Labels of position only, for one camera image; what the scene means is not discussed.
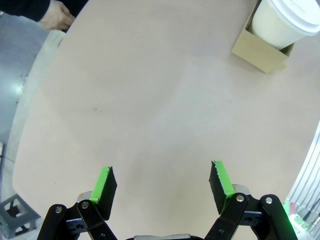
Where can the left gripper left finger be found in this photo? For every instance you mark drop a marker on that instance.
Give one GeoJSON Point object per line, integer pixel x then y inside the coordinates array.
{"type": "Point", "coordinates": [105, 195]}

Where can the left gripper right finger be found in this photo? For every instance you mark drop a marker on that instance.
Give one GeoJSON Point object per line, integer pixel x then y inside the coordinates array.
{"type": "Point", "coordinates": [220, 192]}

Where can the small cardboard box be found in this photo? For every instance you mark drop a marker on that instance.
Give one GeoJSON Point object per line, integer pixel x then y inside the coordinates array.
{"type": "Point", "coordinates": [260, 53]}

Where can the white paper cup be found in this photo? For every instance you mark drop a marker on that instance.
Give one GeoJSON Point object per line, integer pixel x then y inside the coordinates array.
{"type": "Point", "coordinates": [272, 27]}

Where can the white plastic cup lid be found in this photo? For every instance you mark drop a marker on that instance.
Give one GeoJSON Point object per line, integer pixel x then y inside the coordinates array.
{"type": "Point", "coordinates": [297, 12]}

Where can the person's right forearm black sleeve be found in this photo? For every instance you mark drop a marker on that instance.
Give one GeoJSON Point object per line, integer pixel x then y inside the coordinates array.
{"type": "Point", "coordinates": [27, 7]}

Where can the person's right hand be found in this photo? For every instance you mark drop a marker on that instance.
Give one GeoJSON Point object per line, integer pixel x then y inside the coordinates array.
{"type": "Point", "coordinates": [56, 18]}

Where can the green circuit board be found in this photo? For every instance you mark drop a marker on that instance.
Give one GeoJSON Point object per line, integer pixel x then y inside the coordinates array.
{"type": "Point", "coordinates": [300, 218]}

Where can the aluminium frame profile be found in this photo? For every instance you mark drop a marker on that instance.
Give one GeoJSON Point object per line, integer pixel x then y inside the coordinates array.
{"type": "Point", "coordinates": [307, 175]}

